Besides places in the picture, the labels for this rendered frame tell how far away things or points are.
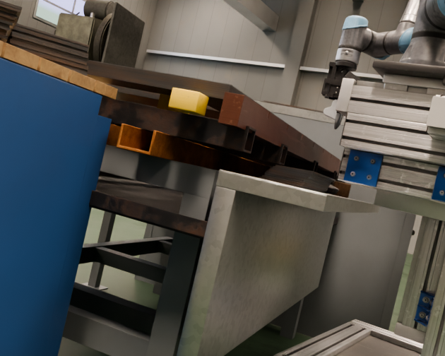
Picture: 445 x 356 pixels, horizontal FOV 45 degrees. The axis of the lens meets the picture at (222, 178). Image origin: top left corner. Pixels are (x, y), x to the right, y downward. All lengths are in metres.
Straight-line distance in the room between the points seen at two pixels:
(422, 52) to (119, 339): 1.00
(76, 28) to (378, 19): 5.31
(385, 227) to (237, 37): 9.21
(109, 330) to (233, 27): 10.60
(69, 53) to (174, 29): 11.40
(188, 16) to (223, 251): 11.45
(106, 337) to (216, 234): 0.41
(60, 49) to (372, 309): 1.96
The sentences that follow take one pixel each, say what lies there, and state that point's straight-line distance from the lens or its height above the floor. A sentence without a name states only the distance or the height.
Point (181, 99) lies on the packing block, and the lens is 1.05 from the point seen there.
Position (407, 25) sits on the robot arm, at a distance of 1.82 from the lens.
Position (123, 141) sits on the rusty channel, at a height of 0.69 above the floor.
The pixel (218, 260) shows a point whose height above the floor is 0.52.
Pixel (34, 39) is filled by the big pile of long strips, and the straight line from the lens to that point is 1.05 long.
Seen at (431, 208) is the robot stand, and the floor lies 0.71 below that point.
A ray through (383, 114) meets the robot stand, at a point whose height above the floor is 0.91.
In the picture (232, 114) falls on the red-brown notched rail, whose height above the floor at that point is 0.79.
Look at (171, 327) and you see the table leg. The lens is 1.17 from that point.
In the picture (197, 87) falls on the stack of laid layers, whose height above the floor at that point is 0.83.
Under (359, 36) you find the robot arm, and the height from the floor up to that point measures 1.19.
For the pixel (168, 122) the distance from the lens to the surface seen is 1.13.
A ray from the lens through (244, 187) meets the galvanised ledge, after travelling 0.96.
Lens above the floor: 0.68
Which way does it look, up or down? 1 degrees down
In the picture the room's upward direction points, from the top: 13 degrees clockwise
